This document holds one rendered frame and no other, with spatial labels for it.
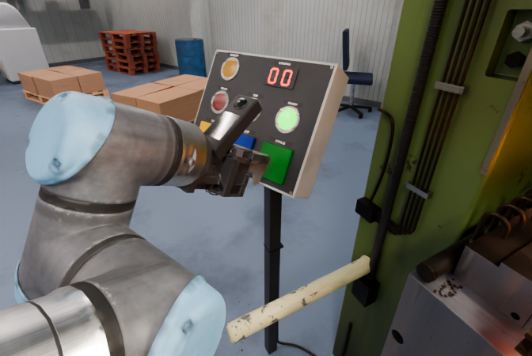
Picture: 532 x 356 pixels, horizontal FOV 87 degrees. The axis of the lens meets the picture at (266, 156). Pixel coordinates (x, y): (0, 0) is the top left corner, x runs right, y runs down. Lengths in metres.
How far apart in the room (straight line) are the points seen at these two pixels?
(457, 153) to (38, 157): 0.65
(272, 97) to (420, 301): 0.46
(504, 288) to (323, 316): 1.11
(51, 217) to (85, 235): 0.04
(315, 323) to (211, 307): 1.31
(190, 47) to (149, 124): 5.24
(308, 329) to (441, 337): 1.00
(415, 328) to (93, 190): 0.53
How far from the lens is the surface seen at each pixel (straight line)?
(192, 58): 5.58
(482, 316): 0.55
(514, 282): 0.53
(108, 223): 0.33
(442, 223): 0.73
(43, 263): 0.34
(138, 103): 3.32
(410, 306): 0.59
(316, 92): 0.59
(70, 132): 0.29
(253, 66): 0.69
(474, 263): 0.55
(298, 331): 1.51
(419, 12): 0.69
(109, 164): 0.31
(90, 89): 5.13
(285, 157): 0.58
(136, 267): 0.27
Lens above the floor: 1.30
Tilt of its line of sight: 28 degrees down
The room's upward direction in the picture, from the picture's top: straight up
